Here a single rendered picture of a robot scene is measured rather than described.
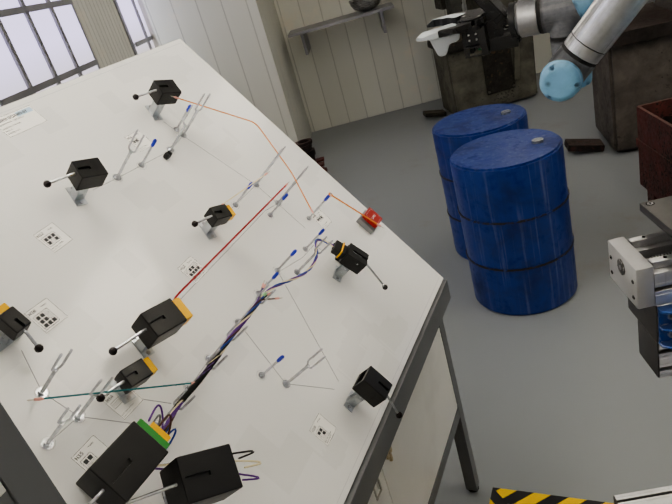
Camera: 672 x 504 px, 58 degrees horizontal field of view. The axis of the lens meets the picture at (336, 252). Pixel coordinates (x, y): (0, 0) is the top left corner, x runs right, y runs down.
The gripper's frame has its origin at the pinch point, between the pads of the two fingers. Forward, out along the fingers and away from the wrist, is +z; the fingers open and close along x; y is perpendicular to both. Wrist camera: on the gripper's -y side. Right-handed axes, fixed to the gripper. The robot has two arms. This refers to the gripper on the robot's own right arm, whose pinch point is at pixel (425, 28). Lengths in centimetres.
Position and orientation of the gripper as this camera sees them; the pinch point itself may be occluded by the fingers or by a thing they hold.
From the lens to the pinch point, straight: 144.9
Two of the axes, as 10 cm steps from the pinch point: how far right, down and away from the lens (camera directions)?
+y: 3.2, 7.9, 5.2
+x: 3.9, -6.1, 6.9
